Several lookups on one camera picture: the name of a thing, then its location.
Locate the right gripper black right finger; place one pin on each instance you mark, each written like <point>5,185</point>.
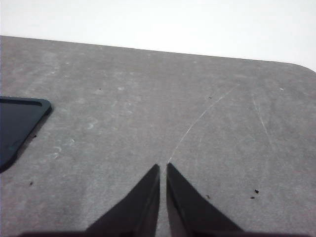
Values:
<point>192,209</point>

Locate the dark rectangular tray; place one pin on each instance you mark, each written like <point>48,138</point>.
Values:
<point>17,126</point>

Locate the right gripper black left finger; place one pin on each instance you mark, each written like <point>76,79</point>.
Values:
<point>138,207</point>

